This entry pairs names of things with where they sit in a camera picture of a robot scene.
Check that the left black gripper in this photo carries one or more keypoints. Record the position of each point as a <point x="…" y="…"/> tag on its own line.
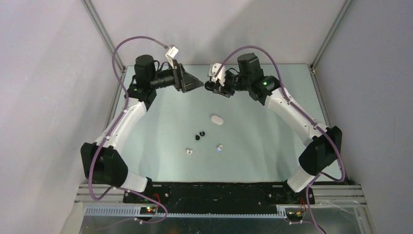
<point x="183" y="81"/>

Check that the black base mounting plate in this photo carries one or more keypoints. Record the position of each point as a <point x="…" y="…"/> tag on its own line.
<point x="220" y="198"/>

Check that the controller board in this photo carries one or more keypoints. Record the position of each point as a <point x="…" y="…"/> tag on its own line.
<point x="148" y="210"/>
<point x="295" y="217"/>

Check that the black earbud charging case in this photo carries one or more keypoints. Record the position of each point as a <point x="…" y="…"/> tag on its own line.
<point x="210" y="86"/>

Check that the right controller board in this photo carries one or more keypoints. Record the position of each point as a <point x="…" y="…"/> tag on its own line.
<point x="295" y="217"/>

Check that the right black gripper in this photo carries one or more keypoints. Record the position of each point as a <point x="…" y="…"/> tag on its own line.
<point x="226" y="92"/>

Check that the aluminium frame rail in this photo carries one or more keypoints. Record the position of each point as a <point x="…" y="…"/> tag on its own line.
<point x="111" y="204"/>

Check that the white earbud charging case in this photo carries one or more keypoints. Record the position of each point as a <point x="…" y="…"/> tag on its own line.
<point x="217" y="119"/>

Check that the left controller board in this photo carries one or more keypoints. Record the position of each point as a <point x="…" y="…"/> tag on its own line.
<point x="148" y="210"/>

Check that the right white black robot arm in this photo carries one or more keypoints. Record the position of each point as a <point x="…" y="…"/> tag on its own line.
<point x="322" y="142"/>

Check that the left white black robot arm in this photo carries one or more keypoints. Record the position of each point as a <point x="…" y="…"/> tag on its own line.
<point x="102" y="160"/>

